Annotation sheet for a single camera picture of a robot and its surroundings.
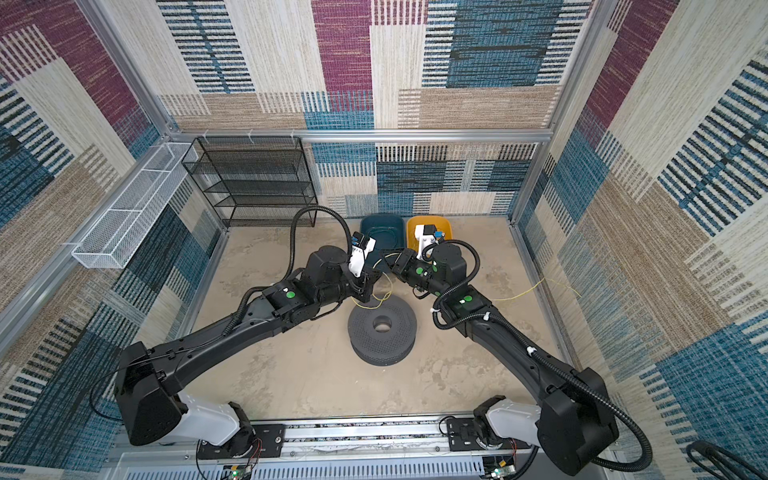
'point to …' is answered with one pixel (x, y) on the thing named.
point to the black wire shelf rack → (254, 181)
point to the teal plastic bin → (389, 232)
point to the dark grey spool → (382, 330)
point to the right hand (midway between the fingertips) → (378, 258)
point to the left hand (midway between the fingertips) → (384, 269)
